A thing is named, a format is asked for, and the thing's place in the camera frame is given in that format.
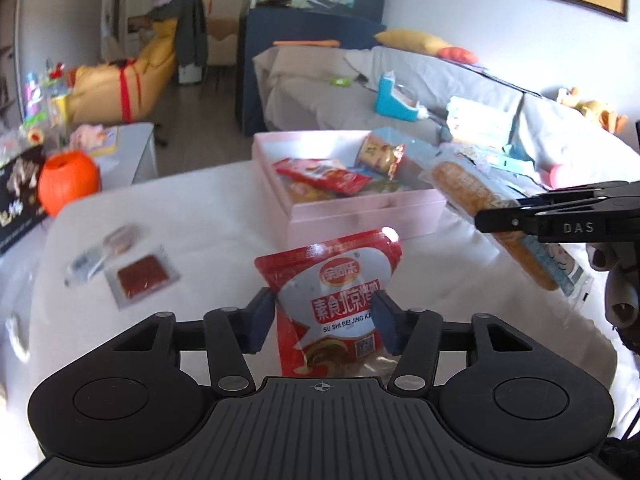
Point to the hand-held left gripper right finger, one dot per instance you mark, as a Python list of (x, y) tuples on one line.
[(382, 320)]

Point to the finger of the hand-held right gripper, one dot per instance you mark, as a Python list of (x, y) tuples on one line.
[(575, 191), (505, 220)]

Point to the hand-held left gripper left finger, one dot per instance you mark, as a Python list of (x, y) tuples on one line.
[(262, 320)]

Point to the long bread packet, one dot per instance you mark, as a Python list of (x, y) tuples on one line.
[(465, 185)]

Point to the red white snack pouch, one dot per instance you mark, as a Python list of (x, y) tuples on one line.
[(325, 280)]

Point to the pink box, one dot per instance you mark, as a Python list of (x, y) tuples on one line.
[(350, 215)]

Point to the red yellow snack packet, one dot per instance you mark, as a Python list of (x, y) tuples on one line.
[(325, 175)]

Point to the person's right hand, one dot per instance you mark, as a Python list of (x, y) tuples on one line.
[(620, 300)]

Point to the yellow plush toy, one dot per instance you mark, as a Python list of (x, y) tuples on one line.
[(595, 110)]

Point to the white plastic bag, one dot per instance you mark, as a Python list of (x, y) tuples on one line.
[(477, 120)]

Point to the dark red square packet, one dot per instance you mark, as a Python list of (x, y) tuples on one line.
[(142, 276)]

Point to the gold orange snack packet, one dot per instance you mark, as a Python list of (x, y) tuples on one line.
[(377, 155)]

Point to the small pinkish packet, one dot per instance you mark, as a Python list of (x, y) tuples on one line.
[(121, 240)]

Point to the teal tissue box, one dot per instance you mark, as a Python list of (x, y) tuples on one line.
[(392, 102)]

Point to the orange plush toy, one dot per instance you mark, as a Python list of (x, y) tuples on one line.
[(456, 54)]

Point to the small clear packet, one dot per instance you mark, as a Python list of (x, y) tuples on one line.
[(85, 266)]

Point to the yellow pillow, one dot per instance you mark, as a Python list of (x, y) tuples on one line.
[(410, 41)]

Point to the white side table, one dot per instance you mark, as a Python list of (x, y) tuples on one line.
[(135, 152)]

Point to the small green packet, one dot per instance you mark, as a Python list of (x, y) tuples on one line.
[(340, 80)]

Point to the grey sofa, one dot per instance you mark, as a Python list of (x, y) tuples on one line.
[(310, 95)]

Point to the orange pumpkin bucket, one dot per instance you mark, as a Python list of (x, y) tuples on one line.
[(67, 182)]

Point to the crumpled white tissue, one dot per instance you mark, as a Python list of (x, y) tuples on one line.
[(19, 337)]

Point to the blue cabinet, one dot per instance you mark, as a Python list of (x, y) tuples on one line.
[(255, 70)]

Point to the pink plush toy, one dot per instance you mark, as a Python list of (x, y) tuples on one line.
[(86, 136)]

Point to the orange stick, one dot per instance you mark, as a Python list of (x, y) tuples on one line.
[(305, 43)]

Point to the black snack box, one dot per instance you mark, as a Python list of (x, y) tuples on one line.
[(20, 200)]

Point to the yellow bean bag chair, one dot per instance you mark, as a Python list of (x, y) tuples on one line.
[(105, 92)]

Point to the beige chair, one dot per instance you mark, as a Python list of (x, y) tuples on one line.
[(222, 40)]

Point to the grey jacket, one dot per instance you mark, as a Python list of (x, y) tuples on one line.
[(187, 30)]

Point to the clear container of toys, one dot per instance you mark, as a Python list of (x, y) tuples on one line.
[(45, 97)]

